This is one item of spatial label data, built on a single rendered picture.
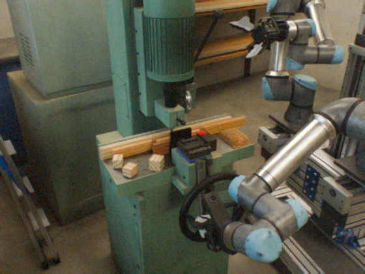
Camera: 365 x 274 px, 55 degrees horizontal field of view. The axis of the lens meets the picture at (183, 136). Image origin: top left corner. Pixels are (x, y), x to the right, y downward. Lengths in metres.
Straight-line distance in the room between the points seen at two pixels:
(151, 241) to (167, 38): 0.79
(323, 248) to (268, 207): 1.18
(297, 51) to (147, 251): 1.00
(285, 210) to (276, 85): 0.97
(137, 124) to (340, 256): 1.25
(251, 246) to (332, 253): 1.25
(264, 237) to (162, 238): 0.71
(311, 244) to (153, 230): 0.97
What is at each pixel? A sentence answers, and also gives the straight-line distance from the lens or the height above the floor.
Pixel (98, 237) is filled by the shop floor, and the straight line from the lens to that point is 2.37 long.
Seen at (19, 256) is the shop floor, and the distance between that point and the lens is 2.41.
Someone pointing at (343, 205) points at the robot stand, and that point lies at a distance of 1.54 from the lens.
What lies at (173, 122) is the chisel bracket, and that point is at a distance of 1.36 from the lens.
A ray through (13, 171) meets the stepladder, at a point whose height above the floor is 0.67.
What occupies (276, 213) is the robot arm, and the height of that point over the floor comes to 1.04.
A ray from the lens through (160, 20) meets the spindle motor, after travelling 1.21.
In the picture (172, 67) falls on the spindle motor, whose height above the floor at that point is 1.25.
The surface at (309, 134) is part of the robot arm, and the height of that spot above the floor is 1.14.
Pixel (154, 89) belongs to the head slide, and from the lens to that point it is 1.43.
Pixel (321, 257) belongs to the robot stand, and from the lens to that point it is 2.05.
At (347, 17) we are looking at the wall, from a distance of 4.71.
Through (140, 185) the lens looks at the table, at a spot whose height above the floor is 0.87.
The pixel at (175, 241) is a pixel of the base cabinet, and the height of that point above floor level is 0.53.
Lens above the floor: 1.63
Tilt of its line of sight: 29 degrees down
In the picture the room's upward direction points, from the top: straight up
